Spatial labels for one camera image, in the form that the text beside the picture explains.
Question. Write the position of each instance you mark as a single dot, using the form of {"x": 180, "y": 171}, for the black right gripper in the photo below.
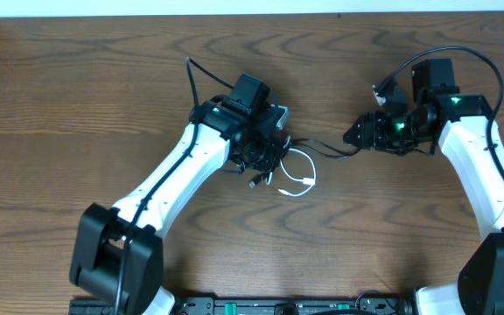
{"x": 371, "y": 136}

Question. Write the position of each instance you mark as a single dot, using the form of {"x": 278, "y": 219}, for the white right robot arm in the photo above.
{"x": 460, "y": 125}

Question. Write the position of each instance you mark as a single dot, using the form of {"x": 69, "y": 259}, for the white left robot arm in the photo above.
{"x": 118, "y": 251}

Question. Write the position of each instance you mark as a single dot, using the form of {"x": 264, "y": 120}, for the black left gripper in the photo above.
{"x": 268, "y": 156}

